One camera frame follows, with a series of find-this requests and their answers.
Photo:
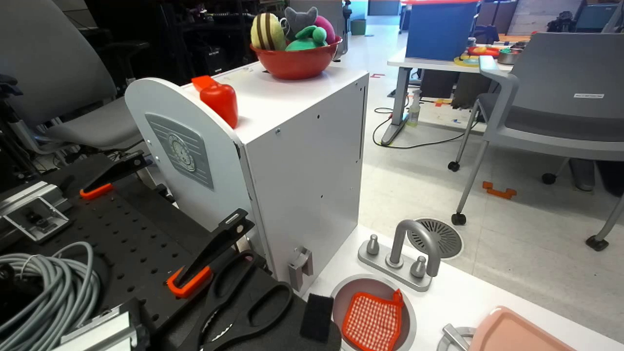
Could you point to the gray plush doll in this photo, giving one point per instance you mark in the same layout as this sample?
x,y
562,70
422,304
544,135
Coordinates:
x,y
301,20

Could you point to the red bowl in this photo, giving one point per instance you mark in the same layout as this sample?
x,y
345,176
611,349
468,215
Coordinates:
x,y
295,62

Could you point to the white cabinet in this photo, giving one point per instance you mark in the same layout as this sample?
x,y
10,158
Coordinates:
x,y
305,168

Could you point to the gray toy faucet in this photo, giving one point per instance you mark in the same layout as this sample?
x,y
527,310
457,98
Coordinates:
x,y
406,246

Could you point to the green plush toy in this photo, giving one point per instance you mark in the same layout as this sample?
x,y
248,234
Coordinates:
x,y
305,41

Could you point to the black sponge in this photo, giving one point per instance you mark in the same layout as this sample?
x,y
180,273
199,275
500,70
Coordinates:
x,y
316,318

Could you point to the round gray floor cover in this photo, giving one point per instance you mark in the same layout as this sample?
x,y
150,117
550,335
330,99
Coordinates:
x,y
445,234

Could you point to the magenta plush toy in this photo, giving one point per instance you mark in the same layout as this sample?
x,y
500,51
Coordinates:
x,y
326,29

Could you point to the yellow brown-striped plush toy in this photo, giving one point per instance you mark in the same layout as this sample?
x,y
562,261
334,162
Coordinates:
x,y
267,31

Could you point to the white desk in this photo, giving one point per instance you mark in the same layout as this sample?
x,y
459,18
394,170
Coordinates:
x,y
416,64

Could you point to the orange mesh strainer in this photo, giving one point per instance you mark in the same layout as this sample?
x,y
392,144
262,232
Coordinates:
x,y
373,322

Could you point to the black looped plastic tool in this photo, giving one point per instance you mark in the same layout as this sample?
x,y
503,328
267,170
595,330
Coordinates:
x,y
230,322

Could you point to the white toy kitchen counter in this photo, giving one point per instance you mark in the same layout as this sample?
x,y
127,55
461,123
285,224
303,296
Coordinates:
x,y
455,298

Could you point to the blue storage bin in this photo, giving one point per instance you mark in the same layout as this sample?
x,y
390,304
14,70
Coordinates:
x,y
441,29

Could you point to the gray office chair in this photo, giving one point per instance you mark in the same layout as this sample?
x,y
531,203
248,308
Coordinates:
x,y
558,98

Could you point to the pink plastic tray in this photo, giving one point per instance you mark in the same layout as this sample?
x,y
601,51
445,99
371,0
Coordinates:
x,y
527,333

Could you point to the large gray padded chair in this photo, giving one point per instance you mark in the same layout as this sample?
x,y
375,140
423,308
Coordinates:
x,y
59,70

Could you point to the silver aluminium extrusion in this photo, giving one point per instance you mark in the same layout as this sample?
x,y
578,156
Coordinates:
x,y
32,207

